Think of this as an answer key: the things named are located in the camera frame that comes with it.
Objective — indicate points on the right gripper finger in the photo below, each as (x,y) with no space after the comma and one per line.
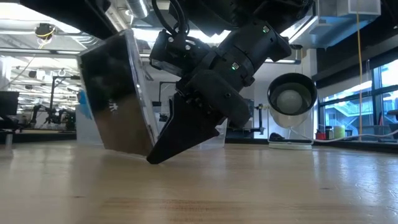
(183,133)

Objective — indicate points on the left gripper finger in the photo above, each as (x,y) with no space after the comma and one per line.
(77,15)

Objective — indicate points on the black clear jewel case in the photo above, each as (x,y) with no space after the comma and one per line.
(115,93)

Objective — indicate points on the blue plastic disc case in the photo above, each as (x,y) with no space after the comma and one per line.
(84,104)

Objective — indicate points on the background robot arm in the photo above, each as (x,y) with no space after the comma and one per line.
(56,116)

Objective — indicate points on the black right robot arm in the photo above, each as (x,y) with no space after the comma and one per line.
(255,43)

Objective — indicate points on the black monitor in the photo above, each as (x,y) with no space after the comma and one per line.
(8,102)

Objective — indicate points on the red container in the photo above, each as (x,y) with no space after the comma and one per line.
(320,136)

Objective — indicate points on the green cup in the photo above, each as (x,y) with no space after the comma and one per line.
(339,132)

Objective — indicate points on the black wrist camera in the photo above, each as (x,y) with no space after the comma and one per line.
(174,53)

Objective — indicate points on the silver ceiling duct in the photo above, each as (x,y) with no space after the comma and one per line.
(138,7)

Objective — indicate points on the white cylindrical camera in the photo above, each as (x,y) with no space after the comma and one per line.
(292,99)

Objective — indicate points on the black aluminium table frame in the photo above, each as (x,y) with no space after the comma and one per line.
(37,136)

